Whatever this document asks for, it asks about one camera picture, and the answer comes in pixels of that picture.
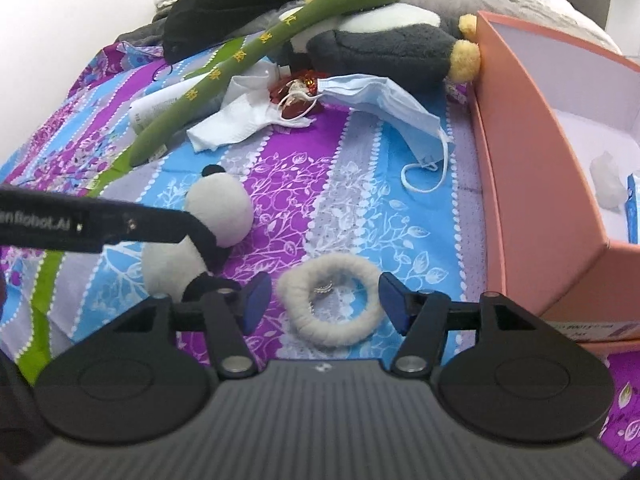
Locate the blue and white plastic packet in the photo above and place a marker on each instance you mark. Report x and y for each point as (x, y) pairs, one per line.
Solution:
(635, 210)

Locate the blue face mask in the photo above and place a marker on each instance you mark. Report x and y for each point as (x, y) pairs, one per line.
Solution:
(390, 105)

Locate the green plush massage stick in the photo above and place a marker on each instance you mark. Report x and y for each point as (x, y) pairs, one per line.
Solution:
(280, 35)

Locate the black jacket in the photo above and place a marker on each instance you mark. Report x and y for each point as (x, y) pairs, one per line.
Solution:
(220, 5)

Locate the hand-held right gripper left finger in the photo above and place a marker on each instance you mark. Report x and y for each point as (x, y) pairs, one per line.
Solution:
(257, 301)

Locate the pink cardboard box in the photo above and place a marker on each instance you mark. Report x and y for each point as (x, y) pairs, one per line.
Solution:
(525, 200)

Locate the red foil packet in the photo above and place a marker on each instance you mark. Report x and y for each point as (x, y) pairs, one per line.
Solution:
(297, 92)

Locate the dark grey blanket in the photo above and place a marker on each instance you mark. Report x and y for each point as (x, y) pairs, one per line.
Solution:
(142, 32)

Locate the small panda plush toy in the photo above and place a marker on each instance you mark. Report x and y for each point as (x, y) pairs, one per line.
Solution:
(220, 210)

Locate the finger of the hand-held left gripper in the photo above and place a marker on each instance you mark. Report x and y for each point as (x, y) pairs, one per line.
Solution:
(160, 225)

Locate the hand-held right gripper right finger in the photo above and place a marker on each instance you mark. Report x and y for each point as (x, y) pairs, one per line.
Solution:
(392, 301)

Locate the grey penguin plush toy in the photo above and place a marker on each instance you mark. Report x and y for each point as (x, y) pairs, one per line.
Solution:
(380, 45)

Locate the white tube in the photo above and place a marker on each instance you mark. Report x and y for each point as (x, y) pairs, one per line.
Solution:
(150, 110)

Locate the floral striped bedsheet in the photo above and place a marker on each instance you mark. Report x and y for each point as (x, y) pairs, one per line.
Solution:
(320, 200)

